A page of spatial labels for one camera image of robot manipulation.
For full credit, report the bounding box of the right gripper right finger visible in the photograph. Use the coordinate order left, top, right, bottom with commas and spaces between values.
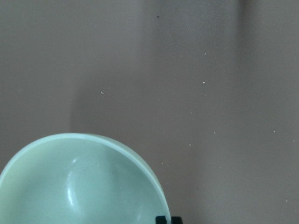
171, 216, 183, 224

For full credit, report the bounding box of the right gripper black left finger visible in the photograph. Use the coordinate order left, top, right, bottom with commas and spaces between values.
155, 216, 167, 224

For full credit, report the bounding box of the green bowl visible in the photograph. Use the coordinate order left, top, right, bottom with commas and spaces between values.
0, 133, 171, 224

